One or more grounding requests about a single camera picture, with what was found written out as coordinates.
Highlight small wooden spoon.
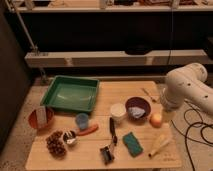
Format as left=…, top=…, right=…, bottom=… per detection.
left=141, top=88, right=157, bottom=103

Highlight diagonal metal pole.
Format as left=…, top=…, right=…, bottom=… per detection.
left=5, top=0, right=48, bottom=84

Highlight green sponge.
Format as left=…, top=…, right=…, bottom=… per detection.
left=122, top=132, right=143, bottom=157

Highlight orange bowl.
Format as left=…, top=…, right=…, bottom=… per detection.
left=28, top=106, right=54, bottom=130

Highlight brown grape bunch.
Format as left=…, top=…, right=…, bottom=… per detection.
left=46, top=131, right=66, bottom=157

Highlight blue plastic cup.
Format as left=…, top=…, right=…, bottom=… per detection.
left=75, top=113, right=89, bottom=130

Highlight white round container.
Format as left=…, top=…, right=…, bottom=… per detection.
left=110, top=103, right=126, bottom=122

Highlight small black metal cup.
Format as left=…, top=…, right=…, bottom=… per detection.
left=63, top=131, right=77, bottom=146

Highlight white lower shelf beam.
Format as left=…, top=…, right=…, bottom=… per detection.
left=25, top=49, right=213, bottom=68

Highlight black floor cables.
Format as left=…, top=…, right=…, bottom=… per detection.
left=170, top=99, right=213, bottom=171

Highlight white upper shelf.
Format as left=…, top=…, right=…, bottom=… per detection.
left=4, top=0, right=213, bottom=14

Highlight white crumpled cloth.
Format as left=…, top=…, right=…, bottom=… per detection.
left=128, top=107, right=145, bottom=119

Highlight orange apple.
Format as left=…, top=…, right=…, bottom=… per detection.
left=149, top=113, right=162, bottom=128

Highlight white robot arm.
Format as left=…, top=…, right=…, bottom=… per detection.
left=160, top=63, right=213, bottom=123

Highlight black handled brush tool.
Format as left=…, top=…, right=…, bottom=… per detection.
left=100, top=117, right=118, bottom=165

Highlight green plastic tray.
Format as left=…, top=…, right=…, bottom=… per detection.
left=41, top=75, right=99, bottom=113

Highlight purple bowl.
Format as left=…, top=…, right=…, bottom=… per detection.
left=125, top=97, right=151, bottom=121

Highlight orange carrot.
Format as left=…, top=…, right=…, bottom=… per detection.
left=76, top=124, right=99, bottom=136

